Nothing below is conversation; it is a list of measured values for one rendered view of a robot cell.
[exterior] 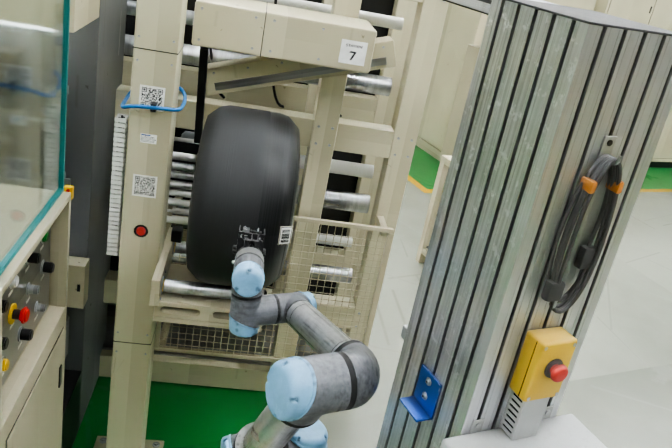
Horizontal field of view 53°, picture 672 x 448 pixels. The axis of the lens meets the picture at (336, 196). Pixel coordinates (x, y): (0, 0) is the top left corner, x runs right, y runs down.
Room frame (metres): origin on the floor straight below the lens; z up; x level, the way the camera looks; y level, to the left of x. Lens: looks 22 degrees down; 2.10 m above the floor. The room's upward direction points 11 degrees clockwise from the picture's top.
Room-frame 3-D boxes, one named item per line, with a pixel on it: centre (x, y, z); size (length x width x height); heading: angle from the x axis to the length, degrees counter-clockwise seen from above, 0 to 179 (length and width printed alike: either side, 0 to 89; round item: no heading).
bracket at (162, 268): (2.08, 0.54, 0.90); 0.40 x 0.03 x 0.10; 9
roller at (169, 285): (1.97, 0.34, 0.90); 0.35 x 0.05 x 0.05; 99
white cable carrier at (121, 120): (2.00, 0.69, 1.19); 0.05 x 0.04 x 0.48; 9
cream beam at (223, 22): (2.42, 0.29, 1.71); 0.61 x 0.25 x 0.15; 99
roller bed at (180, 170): (2.45, 0.64, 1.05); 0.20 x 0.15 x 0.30; 99
